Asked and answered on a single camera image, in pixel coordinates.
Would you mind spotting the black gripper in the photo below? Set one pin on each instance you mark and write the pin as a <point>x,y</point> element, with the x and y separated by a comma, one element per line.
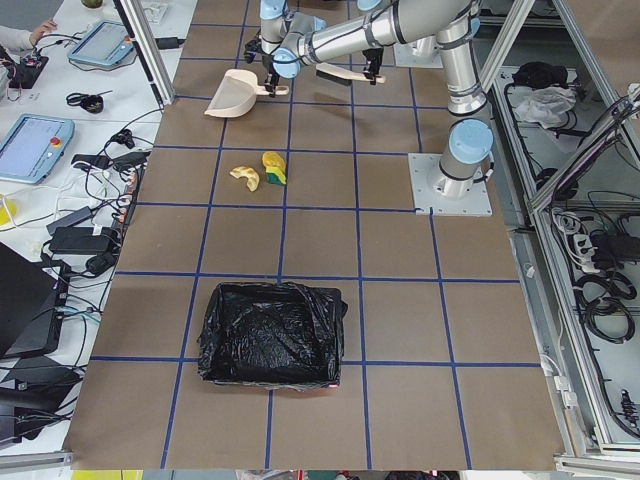
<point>273,71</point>
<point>371,56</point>

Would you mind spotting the beige dustpan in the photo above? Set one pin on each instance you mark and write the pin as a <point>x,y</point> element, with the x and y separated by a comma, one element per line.
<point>236,94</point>

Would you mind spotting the white hand brush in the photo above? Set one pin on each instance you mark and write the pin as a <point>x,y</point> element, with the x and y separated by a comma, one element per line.
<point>343,76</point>

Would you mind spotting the yellow green sponge piece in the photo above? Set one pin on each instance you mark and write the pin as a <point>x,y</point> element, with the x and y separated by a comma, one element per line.
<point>275,176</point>

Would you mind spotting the toy croissant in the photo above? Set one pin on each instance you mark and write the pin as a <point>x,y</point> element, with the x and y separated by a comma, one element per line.
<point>249,174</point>

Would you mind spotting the black lined trash bin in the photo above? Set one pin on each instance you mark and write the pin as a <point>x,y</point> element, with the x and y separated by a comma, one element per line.
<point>273,335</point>

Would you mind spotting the person hand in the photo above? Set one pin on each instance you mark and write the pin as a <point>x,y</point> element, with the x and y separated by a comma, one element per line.
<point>46,27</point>

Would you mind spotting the black cloth bundle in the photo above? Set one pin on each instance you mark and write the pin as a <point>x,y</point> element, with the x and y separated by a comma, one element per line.
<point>541,75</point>

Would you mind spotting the upper blue teach pendant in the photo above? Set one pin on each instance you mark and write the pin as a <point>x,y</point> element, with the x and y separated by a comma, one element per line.
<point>105,46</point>

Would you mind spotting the blue teach pendant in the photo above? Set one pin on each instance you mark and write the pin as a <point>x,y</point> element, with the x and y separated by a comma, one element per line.
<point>33,146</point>
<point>105,46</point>

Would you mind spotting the crumpled white cloth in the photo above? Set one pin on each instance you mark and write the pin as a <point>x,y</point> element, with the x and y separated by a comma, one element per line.
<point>548,107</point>

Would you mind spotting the power strip with plugs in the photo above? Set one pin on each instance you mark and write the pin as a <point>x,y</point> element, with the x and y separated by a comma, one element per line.
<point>123,202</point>

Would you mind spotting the lower blue teach pendant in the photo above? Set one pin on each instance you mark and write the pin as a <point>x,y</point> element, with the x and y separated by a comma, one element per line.
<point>33,146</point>

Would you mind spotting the black power adapter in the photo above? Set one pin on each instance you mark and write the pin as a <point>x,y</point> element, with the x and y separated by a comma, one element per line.
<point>83,240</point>

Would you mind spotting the black laptop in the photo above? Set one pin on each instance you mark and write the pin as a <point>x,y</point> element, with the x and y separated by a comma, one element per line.
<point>32,295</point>

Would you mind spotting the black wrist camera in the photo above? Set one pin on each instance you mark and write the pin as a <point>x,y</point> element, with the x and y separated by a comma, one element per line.
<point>251,50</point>

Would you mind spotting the aluminium frame post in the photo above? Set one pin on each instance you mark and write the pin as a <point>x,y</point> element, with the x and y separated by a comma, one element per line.
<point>133,18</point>

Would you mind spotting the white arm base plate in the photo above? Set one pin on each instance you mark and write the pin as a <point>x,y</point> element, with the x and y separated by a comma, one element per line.
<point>435,193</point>

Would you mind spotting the right aluminium frame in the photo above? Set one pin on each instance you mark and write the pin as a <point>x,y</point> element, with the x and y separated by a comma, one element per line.
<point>576,195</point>

